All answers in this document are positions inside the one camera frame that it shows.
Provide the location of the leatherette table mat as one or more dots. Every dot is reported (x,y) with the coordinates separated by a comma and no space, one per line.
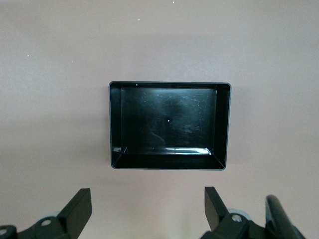
(49,124)

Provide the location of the black plastic box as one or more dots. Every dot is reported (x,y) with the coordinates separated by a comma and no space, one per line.
(169,124)

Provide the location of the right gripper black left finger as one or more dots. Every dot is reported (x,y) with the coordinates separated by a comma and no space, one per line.
(74,214)

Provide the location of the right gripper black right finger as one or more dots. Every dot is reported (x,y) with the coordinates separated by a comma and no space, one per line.
(214,211)

